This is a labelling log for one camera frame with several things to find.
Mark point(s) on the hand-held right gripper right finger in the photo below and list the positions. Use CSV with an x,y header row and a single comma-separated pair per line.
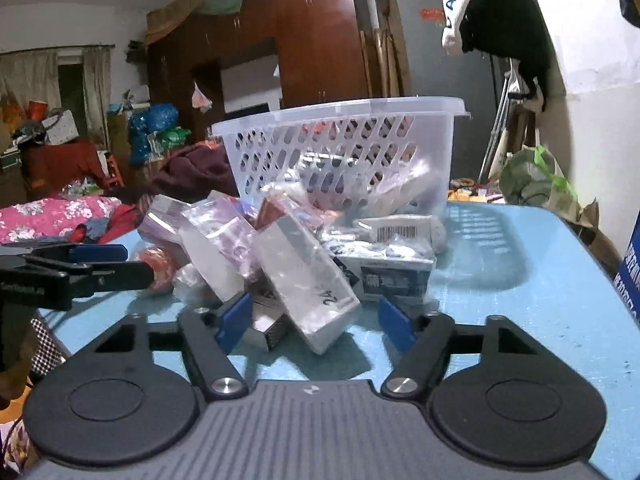
x,y
395,322

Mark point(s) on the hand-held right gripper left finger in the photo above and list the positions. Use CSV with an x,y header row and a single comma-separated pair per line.
x,y
233,321

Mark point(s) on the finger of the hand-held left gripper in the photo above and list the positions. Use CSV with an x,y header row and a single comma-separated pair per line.
x,y
97,253
122,275

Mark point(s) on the red patterned packet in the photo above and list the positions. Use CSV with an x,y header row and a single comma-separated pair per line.
x,y
162,265

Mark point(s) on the white and blue box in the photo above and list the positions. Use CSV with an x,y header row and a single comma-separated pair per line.
x,y
385,275

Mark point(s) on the clear lilac box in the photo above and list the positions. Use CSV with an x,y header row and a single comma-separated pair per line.
x,y
162,222

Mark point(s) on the clear pink box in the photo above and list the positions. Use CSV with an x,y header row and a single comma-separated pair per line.
x,y
215,245

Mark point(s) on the clear white box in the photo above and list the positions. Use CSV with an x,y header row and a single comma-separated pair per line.
x,y
305,280

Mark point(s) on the orange box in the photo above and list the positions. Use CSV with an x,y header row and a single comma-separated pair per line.
x,y
275,210

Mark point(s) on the white plastic lattice basket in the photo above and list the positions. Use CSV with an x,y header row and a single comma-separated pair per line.
x,y
345,160

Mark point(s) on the pink floral blanket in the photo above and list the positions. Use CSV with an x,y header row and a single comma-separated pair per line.
x,y
50,217

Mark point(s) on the red cloth covered furniture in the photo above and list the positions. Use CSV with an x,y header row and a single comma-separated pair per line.
x,y
65,165

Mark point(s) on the maroon cloth bundle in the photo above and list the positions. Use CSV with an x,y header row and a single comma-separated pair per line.
x,y
195,172

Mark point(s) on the blue plastic bags pile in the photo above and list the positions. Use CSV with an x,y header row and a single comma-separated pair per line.
x,y
152,127

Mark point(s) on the small hanging pink-white bag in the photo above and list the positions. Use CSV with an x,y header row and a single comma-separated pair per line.
x,y
201,97

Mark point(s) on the beige window curtain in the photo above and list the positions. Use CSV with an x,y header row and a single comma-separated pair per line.
x,y
30,77

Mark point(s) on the green plastic bag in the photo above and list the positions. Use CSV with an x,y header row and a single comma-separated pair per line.
x,y
530,177

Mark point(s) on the black monitor screen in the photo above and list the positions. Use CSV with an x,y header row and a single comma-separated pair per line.
x,y
247,111

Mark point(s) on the metal crutches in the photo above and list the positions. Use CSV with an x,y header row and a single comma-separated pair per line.
x,y
500,110

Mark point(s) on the blue shopping bag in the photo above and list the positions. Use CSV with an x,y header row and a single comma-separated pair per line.
x,y
631,270

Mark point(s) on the grey door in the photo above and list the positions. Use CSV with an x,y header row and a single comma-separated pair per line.
x,y
440,60

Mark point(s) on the brown wooden wardrobe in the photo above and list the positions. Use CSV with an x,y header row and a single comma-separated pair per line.
x,y
310,35

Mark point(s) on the white and black hanging garment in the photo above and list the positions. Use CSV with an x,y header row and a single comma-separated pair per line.
x,y
490,15

